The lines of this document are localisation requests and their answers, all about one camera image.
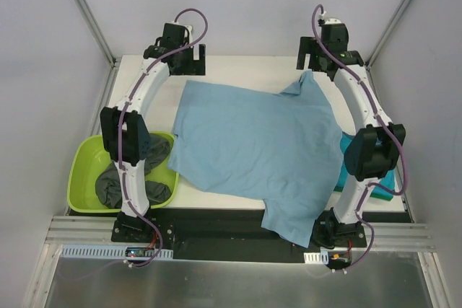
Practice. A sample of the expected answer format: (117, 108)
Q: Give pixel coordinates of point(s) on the green plastic basket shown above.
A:
(89, 162)

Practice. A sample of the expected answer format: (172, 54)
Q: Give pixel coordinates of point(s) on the left aluminium frame post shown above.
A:
(95, 30)

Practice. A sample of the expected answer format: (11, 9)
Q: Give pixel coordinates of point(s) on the folded teal t-shirt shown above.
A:
(388, 181)

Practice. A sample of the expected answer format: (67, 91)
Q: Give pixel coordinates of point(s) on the aluminium frame post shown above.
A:
(386, 34)
(95, 30)

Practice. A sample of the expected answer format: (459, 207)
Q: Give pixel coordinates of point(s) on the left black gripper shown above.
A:
(193, 64)

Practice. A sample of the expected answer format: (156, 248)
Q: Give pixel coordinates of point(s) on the light blue t-shirt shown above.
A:
(283, 149)

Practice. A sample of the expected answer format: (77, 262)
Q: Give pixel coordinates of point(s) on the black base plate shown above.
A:
(223, 235)

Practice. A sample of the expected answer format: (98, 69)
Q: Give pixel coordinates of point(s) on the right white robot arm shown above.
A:
(375, 148)

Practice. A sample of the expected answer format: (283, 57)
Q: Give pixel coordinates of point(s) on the right aluminium frame post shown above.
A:
(386, 34)

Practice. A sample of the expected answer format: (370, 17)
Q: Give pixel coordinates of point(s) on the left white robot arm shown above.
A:
(125, 134)

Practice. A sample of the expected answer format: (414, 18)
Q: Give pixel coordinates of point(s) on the white cable duct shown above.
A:
(316, 258)
(107, 252)

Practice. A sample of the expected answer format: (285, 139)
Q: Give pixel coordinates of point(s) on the left white cable duct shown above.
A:
(107, 252)

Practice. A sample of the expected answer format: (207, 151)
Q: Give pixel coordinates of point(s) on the right white cable duct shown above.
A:
(316, 258)

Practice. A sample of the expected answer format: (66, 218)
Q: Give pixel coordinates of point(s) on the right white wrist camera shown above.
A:
(324, 19)

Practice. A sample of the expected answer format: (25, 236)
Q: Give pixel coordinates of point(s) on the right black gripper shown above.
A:
(309, 58)

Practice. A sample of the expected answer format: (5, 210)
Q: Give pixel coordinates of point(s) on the dark grey t-shirt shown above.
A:
(108, 185)

